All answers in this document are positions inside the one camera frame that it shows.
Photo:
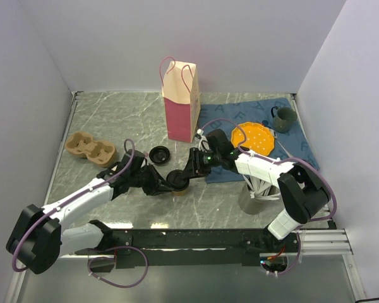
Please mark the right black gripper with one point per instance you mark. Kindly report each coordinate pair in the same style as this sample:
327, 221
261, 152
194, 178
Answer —
196, 170

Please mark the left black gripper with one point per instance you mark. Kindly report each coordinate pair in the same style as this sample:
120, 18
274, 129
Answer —
161, 185

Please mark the black plastic cup lid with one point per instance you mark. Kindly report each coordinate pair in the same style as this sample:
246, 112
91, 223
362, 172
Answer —
159, 155
177, 181

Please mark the pink cream paper gift bag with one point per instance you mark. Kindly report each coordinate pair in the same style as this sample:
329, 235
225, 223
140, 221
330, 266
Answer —
181, 94

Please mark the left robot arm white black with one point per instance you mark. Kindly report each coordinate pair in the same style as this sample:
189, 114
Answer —
41, 235

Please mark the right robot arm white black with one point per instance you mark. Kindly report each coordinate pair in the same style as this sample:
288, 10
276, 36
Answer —
302, 190

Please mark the grey cylindrical straw holder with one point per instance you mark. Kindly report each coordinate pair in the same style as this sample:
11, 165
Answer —
254, 206

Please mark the orange dotted plate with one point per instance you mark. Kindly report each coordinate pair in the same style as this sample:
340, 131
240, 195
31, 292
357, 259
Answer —
258, 138

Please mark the brown pulp cup carrier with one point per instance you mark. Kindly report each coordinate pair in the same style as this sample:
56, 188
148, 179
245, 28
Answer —
82, 145

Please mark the silver spoon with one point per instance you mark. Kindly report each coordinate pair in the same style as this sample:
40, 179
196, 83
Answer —
274, 134

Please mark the blue lettered cloth placemat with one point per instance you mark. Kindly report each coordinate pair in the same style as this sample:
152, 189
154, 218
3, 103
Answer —
221, 116

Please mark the dark green mug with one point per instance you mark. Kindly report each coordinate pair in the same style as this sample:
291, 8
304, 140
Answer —
283, 118

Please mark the black mounting base rail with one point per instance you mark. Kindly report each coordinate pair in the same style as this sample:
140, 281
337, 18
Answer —
178, 247

